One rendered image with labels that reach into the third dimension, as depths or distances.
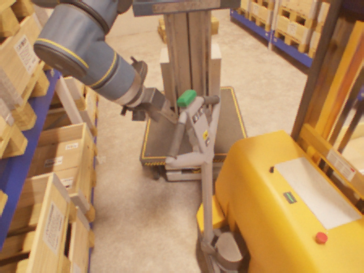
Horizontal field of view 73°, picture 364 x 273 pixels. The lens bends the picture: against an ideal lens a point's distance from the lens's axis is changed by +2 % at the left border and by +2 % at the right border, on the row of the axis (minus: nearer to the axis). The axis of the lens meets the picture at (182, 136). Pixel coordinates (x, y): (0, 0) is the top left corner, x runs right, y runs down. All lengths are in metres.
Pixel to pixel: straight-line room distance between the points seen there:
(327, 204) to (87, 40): 1.13
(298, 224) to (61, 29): 1.08
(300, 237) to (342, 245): 0.15
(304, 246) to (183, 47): 1.77
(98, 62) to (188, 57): 1.80
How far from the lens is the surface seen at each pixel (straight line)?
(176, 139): 0.82
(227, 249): 1.58
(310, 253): 1.16
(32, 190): 1.55
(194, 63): 2.35
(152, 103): 0.64
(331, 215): 1.26
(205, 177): 1.09
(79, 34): 0.55
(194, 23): 2.22
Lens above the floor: 1.88
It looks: 41 degrees down
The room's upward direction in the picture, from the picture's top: 6 degrees counter-clockwise
